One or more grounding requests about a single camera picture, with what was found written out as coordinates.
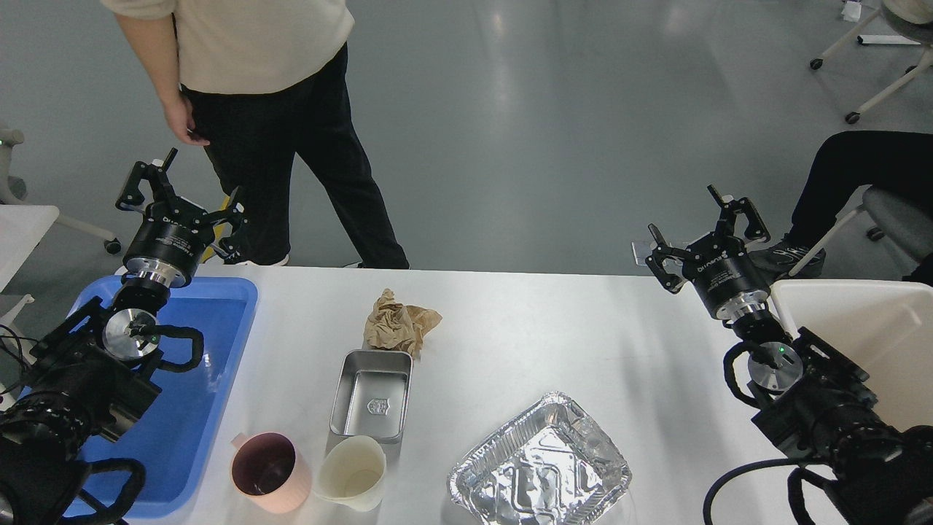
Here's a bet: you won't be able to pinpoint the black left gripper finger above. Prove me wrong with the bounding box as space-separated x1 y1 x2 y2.
191 188 246 263
115 148 180 219

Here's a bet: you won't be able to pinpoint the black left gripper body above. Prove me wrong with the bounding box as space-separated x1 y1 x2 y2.
122 211 214 288

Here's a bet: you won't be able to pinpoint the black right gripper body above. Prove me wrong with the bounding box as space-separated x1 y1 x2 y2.
687 233 770 322

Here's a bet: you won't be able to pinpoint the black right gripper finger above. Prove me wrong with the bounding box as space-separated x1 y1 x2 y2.
645 223 695 295
707 184 772 243

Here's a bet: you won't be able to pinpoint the steel rectangular container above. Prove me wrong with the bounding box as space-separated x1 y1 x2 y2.
329 349 413 444

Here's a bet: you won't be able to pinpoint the pink ribbed mug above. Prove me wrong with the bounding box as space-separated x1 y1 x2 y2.
230 432 312 514

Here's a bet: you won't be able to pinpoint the aluminium foil tray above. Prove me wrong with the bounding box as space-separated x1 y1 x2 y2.
448 392 633 524

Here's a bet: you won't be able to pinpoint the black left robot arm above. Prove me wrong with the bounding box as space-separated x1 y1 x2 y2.
1 149 248 524

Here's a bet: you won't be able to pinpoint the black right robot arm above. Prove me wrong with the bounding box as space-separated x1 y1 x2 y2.
644 185 932 524

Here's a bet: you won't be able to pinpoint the metal floor plates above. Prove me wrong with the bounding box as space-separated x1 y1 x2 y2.
632 240 690 267

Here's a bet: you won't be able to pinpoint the seated person in black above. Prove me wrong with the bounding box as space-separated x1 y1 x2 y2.
750 131 932 273

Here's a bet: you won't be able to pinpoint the grey chair right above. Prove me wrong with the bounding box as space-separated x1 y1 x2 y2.
786 186 932 278

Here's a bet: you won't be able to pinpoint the white office chair left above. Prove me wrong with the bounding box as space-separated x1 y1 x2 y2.
1 120 123 254

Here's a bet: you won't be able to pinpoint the white side table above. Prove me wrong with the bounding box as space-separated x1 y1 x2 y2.
1 205 60 290

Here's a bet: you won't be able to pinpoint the standing person beige top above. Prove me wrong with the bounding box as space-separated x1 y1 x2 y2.
104 1 410 269

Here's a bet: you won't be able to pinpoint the white plastic bin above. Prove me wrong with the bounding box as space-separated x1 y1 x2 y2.
772 279 932 431

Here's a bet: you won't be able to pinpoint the crumpled brown paper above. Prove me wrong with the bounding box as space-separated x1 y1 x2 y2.
363 288 442 359

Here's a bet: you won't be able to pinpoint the blue plastic tray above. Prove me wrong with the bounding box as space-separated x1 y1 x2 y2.
79 278 259 519

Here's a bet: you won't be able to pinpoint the cream paper cup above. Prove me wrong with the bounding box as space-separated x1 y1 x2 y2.
312 435 387 512

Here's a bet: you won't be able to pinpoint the white chair top right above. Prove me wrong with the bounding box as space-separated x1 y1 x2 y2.
803 1 931 127

